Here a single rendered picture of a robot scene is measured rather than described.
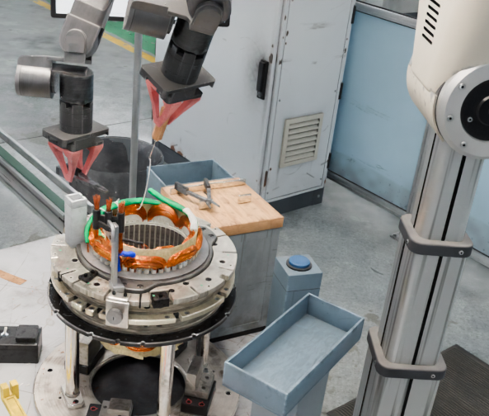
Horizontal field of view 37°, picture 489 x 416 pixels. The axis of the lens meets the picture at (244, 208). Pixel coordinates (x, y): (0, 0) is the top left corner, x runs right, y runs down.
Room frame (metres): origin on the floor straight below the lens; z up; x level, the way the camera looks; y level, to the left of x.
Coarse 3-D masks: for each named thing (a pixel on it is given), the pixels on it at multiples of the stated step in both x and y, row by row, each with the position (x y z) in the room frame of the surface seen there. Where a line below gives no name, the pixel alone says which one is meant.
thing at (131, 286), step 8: (208, 232) 1.18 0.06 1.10; (208, 240) 1.14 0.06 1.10; (80, 248) 1.08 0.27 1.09; (80, 256) 1.04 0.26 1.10; (88, 264) 1.02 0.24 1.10; (208, 264) 1.07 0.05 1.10; (192, 272) 1.03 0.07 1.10; (200, 272) 1.05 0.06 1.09; (120, 280) 0.99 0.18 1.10; (128, 280) 0.99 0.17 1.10; (168, 280) 1.00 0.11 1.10; (176, 280) 1.01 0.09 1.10; (184, 280) 1.01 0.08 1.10; (128, 288) 0.97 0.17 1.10; (136, 288) 0.97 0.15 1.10; (144, 288) 0.97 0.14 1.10; (152, 288) 0.98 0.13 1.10
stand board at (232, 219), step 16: (224, 192) 1.42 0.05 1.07; (240, 192) 1.43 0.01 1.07; (192, 208) 1.33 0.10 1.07; (224, 208) 1.35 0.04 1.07; (240, 208) 1.36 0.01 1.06; (256, 208) 1.37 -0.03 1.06; (272, 208) 1.37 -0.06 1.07; (224, 224) 1.28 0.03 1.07; (240, 224) 1.29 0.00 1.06; (256, 224) 1.31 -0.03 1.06; (272, 224) 1.33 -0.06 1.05
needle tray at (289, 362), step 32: (288, 320) 1.01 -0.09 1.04; (320, 320) 1.05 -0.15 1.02; (352, 320) 1.02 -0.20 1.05; (256, 352) 0.93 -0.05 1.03; (288, 352) 0.95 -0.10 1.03; (320, 352) 0.96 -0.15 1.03; (224, 384) 0.86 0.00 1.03; (256, 384) 0.83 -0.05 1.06; (288, 384) 0.87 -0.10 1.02; (320, 384) 0.93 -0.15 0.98
